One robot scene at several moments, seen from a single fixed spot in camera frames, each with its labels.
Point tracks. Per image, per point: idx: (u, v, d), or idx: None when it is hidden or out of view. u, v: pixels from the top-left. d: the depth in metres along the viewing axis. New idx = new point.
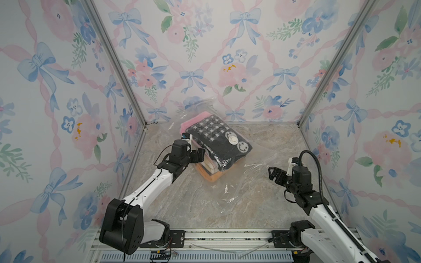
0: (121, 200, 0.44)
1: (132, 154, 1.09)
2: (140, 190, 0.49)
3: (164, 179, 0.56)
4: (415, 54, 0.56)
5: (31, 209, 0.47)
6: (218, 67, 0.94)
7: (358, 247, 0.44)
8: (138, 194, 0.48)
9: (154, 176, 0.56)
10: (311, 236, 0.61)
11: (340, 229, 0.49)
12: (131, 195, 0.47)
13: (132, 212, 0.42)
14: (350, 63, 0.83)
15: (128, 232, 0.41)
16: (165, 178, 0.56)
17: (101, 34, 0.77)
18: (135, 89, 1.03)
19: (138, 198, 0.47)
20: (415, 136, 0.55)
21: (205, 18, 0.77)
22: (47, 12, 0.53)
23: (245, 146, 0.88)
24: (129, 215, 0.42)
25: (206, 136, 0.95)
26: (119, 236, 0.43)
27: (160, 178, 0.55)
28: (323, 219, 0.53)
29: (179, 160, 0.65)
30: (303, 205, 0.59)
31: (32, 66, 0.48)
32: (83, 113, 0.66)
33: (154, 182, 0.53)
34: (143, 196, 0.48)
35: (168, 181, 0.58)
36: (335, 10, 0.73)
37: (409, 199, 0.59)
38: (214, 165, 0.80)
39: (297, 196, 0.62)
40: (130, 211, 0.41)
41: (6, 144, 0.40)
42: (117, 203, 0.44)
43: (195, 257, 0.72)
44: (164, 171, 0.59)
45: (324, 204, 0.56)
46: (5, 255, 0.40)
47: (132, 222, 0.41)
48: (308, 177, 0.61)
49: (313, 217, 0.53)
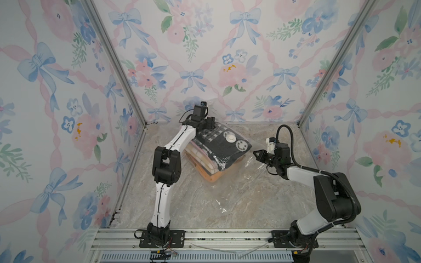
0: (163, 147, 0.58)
1: (132, 154, 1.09)
2: (174, 141, 0.64)
3: (189, 132, 0.70)
4: (415, 54, 0.56)
5: (31, 209, 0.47)
6: (218, 67, 0.94)
7: (316, 171, 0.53)
8: (174, 143, 0.63)
9: (183, 130, 0.70)
10: (303, 218, 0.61)
11: (307, 169, 0.61)
12: (170, 144, 0.62)
13: (174, 153, 0.58)
14: (350, 62, 0.83)
15: (173, 166, 0.58)
16: (191, 130, 0.71)
17: (101, 34, 0.77)
18: (135, 89, 1.03)
19: (175, 146, 0.62)
20: (415, 136, 0.55)
21: (205, 18, 0.77)
22: (47, 12, 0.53)
23: (244, 144, 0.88)
24: (171, 155, 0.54)
25: (205, 136, 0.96)
26: (166, 171, 0.60)
27: (188, 131, 0.70)
28: (296, 170, 0.65)
29: (199, 119, 0.80)
30: (282, 173, 0.72)
31: (32, 66, 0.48)
32: (83, 113, 0.66)
33: (183, 135, 0.67)
34: (178, 144, 0.63)
35: (193, 132, 0.72)
36: (335, 10, 0.73)
37: (409, 199, 0.59)
38: (214, 165, 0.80)
39: (277, 166, 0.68)
40: (171, 154, 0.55)
41: (6, 144, 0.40)
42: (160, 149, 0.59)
43: (195, 257, 0.72)
44: (189, 127, 0.72)
45: (297, 165, 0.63)
46: (5, 256, 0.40)
47: (176, 160, 0.58)
48: (288, 150, 0.73)
49: (291, 179, 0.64)
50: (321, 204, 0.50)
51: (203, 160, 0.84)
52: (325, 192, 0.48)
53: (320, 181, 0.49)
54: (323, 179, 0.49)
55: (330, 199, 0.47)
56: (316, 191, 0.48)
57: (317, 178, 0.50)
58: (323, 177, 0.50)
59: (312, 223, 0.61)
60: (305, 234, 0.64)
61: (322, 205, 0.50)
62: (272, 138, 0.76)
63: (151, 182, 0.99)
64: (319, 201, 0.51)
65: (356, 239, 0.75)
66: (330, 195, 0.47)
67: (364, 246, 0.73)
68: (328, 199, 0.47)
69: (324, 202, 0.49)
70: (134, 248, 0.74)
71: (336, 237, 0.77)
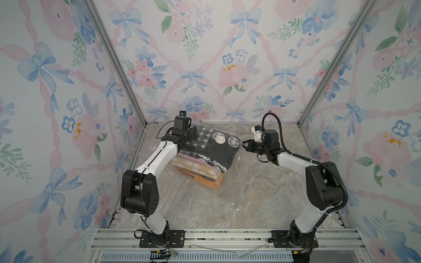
0: (135, 170, 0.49)
1: (132, 154, 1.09)
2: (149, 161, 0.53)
3: (170, 149, 0.58)
4: (415, 54, 0.56)
5: (31, 209, 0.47)
6: (218, 67, 0.94)
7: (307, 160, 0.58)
8: (149, 164, 0.51)
9: (161, 148, 0.59)
10: (301, 217, 0.64)
11: (296, 156, 0.63)
12: (143, 165, 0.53)
13: (146, 179, 0.46)
14: (350, 62, 0.83)
15: (145, 195, 0.46)
16: (171, 148, 0.59)
17: (101, 34, 0.77)
18: (135, 89, 1.03)
19: (150, 167, 0.51)
20: (415, 136, 0.55)
21: (205, 18, 0.77)
22: (47, 12, 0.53)
23: (235, 140, 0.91)
24: (144, 181, 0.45)
25: (196, 145, 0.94)
26: (138, 201, 0.48)
27: (166, 149, 0.58)
28: (286, 156, 0.66)
29: (182, 132, 0.68)
30: (272, 159, 0.73)
31: (32, 66, 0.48)
32: (82, 113, 0.66)
33: (161, 153, 0.56)
34: (154, 165, 0.51)
35: (174, 150, 0.60)
36: (335, 10, 0.73)
37: (408, 199, 0.59)
38: (216, 170, 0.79)
39: (268, 152, 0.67)
40: (144, 178, 0.49)
41: (6, 144, 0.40)
42: (131, 173, 0.47)
43: (195, 257, 0.72)
44: (169, 143, 0.61)
45: (286, 150, 0.71)
46: (5, 255, 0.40)
47: (149, 186, 0.45)
48: (276, 136, 0.74)
49: (281, 165, 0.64)
50: (312, 194, 0.52)
51: (202, 169, 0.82)
52: (317, 183, 0.49)
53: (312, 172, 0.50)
54: (314, 170, 0.51)
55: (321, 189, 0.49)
56: (307, 181, 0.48)
57: (308, 170, 0.51)
58: (315, 168, 0.51)
59: (311, 222, 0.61)
60: (305, 233, 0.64)
61: (313, 195, 0.52)
62: (257, 127, 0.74)
63: None
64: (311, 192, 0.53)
65: (355, 239, 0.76)
66: (322, 186, 0.49)
67: (364, 246, 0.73)
68: (319, 190, 0.49)
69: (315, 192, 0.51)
70: (134, 248, 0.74)
71: (336, 236, 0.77)
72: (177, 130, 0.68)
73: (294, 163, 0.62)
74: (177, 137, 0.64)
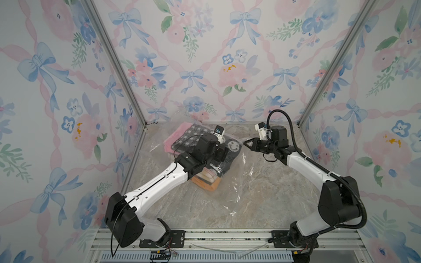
0: (123, 196, 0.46)
1: (133, 154, 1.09)
2: (145, 188, 0.46)
3: (174, 178, 0.49)
4: (415, 54, 0.56)
5: (31, 209, 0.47)
6: (218, 67, 0.94)
7: (325, 172, 0.51)
8: (141, 194, 0.44)
9: (165, 174, 0.50)
10: (303, 219, 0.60)
11: (311, 164, 0.55)
12: (134, 194, 0.44)
13: (126, 215, 0.40)
14: (350, 62, 0.83)
15: (120, 230, 0.41)
16: (177, 176, 0.50)
17: (101, 34, 0.77)
18: (135, 89, 1.03)
19: (140, 199, 0.44)
20: (415, 136, 0.55)
21: (205, 18, 0.77)
22: (47, 12, 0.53)
23: (235, 144, 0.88)
24: (124, 215, 0.40)
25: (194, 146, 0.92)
26: (114, 232, 0.43)
27: (171, 177, 0.50)
28: (297, 161, 0.60)
29: (202, 155, 0.56)
30: (280, 157, 0.66)
31: (32, 66, 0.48)
32: (82, 113, 0.66)
33: (163, 181, 0.48)
34: (144, 197, 0.44)
35: (181, 178, 0.51)
36: (335, 10, 0.73)
37: (408, 199, 0.59)
38: (213, 173, 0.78)
39: (276, 149, 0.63)
40: (124, 213, 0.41)
41: (6, 144, 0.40)
42: (118, 199, 0.43)
43: (195, 257, 0.72)
44: (177, 169, 0.52)
45: (298, 151, 0.63)
46: (5, 255, 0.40)
47: (125, 224, 0.39)
48: (284, 133, 0.68)
49: (289, 165, 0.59)
50: (325, 210, 0.48)
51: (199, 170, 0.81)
52: (334, 201, 0.45)
53: (329, 189, 0.45)
54: (333, 187, 0.45)
55: (337, 207, 0.45)
56: (322, 196, 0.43)
57: (325, 186, 0.46)
58: (333, 185, 0.46)
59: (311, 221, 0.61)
60: (306, 235, 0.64)
61: (326, 212, 0.48)
62: (262, 124, 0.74)
63: None
64: (324, 209, 0.48)
65: (355, 239, 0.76)
66: (339, 206, 0.45)
67: (364, 246, 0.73)
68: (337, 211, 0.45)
69: (330, 210, 0.46)
70: (134, 248, 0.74)
71: (336, 237, 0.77)
72: (198, 150, 0.57)
73: (310, 172, 0.55)
74: (193, 161, 0.54)
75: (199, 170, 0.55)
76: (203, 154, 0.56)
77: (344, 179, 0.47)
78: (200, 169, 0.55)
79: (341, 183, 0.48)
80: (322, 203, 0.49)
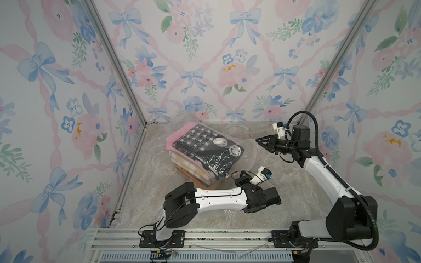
0: (193, 187, 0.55)
1: (133, 154, 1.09)
2: (211, 195, 0.49)
3: (236, 203, 0.51)
4: (415, 54, 0.56)
5: (31, 209, 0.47)
6: (218, 67, 0.94)
7: (343, 186, 0.47)
8: (206, 197, 0.48)
9: (231, 194, 0.52)
10: (305, 221, 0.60)
11: (330, 173, 0.51)
12: (202, 193, 0.48)
13: (191, 208, 0.43)
14: (350, 62, 0.83)
15: (179, 215, 0.44)
16: (238, 202, 0.51)
17: (101, 34, 0.77)
18: (135, 89, 1.03)
19: (204, 200, 0.47)
20: (415, 136, 0.55)
21: (205, 18, 0.77)
22: (47, 12, 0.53)
23: (238, 149, 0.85)
24: (189, 207, 0.44)
25: (195, 146, 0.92)
26: (170, 212, 0.47)
27: (234, 200, 0.51)
28: (316, 167, 0.56)
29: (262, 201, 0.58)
30: (298, 159, 0.62)
31: (32, 66, 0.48)
32: (83, 113, 0.66)
33: (228, 199, 0.50)
34: (208, 202, 0.47)
35: (239, 207, 0.52)
36: (335, 10, 0.73)
37: (409, 199, 0.59)
38: (210, 176, 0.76)
39: (294, 150, 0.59)
40: (189, 206, 0.44)
41: (6, 144, 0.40)
42: (187, 188, 0.47)
43: (195, 257, 0.72)
44: (242, 196, 0.53)
45: (319, 156, 0.58)
46: (5, 255, 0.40)
47: (186, 215, 0.43)
48: (307, 133, 0.63)
49: (306, 169, 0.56)
50: (334, 222, 0.46)
51: (198, 171, 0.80)
52: (345, 218, 0.42)
53: (345, 205, 0.42)
54: (347, 203, 0.42)
55: (346, 223, 0.42)
56: (334, 210, 0.45)
57: (340, 200, 0.43)
58: (348, 201, 0.43)
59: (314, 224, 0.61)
60: (306, 236, 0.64)
61: (334, 225, 0.46)
62: (280, 124, 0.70)
63: (151, 181, 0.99)
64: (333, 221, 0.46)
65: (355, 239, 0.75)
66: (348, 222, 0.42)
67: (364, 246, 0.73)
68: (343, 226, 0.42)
69: (339, 224, 0.44)
70: (134, 248, 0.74)
71: None
72: (262, 194, 0.59)
73: (327, 183, 0.51)
74: (257, 197, 0.55)
75: (258, 210, 0.56)
76: (267, 201, 0.57)
77: (363, 198, 0.44)
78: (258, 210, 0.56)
79: (359, 201, 0.45)
80: (332, 215, 0.46)
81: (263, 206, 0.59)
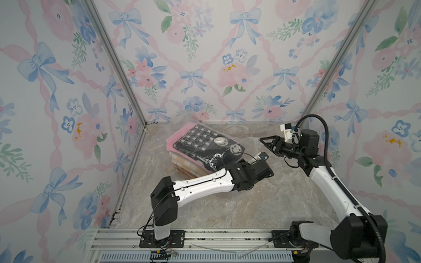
0: (172, 181, 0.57)
1: (132, 154, 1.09)
2: (192, 184, 0.47)
3: (220, 186, 0.49)
4: (415, 54, 0.56)
5: (31, 209, 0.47)
6: (218, 67, 0.94)
7: (352, 203, 0.45)
8: (187, 188, 0.46)
9: (214, 179, 0.49)
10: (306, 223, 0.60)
11: (339, 187, 0.49)
12: (181, 184, 0.46)
13: (171, 201, 0.43)
14: (350, 62, 0.83)
15: (160, 211, 0.44)
16: (223, 184, 0.49)
17: (101, 34, 0.77)
18: (135, 89, 1.03)
19: (185, 190, 0.45)
20: (415, 136, 0.55)
21: (205, 18, 0.77)
22: (48, 12, 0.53)
23: (238, 148, 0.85)
24: (169, 200, 0.43)
25: (197, 147, 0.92)
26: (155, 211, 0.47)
27: (218, 183, 0.49)
28: (324, 178, 0.53)
29: (250, 177, 0.55)
30: (305, 166, 0.59)
31: (32, 66, 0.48)
32: (83, 113, 0.66)
33: (211, 183, 0.48)
34: (189, 192, 0.45)
35: (227, 188, 0.50)
36: (335, 10, 0.73)
37: (409, 199, 0.59)
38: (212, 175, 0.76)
39: (301, 156, 0.63)
40: (168, 200, 0.43)
41: (6, 144, 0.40)
42: (166, 183, 0.46)
43: (195, 257, 0.72)
44: (227, 177, 0.50)
45: (326, 166, 0.55)
46: (5, 256, 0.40)
47: (166, 209, 0.42)
48: (316, 140, 0.59)
49: (312, 178, 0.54)
50: (339, 239, 0.44)
51: (199, 171, 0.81)
52: (351, 236, 0.40)
53: (352, 223, 0.40)
54: (354, 221, 0.40)
55: (352, 242, 0.40)
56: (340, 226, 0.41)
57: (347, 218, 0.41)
58: (356, 219, 0.41)
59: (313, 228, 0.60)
60: (307, 236, 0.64)
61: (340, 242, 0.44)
62: (289, 126, 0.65)
63: (151, 182, 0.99)
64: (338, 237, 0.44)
65: None
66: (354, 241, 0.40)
67: None
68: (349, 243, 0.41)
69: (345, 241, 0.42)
70: (134, 248, 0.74)
71: None
72: (251, 169, 0.56)
73: (334, 196, 0.48)
74: (243, 175, 0.52)
75: (250, 187, 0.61)
76: (257, 175, 0.54)
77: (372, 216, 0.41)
78: (250, 188, 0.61)
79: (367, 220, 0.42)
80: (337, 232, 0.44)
81: (255, 182, 0.57)
